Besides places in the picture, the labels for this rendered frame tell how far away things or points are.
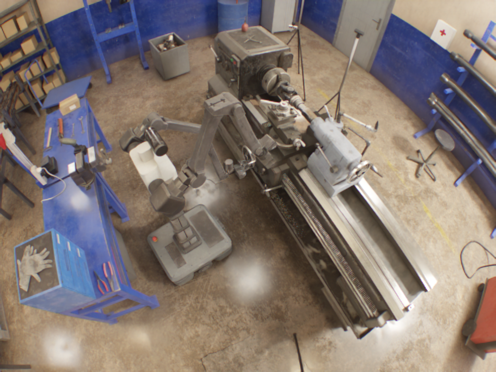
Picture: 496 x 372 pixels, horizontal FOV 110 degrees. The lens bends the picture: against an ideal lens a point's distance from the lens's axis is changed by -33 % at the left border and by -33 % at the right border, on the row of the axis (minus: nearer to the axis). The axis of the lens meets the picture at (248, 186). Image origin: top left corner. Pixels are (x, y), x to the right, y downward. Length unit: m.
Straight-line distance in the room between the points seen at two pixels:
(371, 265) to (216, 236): 1.32
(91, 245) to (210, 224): 1.08
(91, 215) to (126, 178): 1.27
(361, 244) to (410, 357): 1.60
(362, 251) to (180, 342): 1.71
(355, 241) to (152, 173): 1.36
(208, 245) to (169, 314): 0.76
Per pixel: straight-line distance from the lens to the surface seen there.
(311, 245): 2.21
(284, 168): 2.03
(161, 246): 2.36
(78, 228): 2.03
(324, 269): 2.19
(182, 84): 4.26
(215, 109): 0.95
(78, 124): 2.79
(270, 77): 2.25
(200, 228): 2.35
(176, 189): 1.17
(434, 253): 3.42
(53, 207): 2.27
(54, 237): 1.60
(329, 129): 1.90
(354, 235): 1.88
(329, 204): 1.89
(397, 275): 2.10
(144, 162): 1.29
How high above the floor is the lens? 2.42
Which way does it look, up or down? 58 degrees down
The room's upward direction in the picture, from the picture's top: 5 degrees clockwise
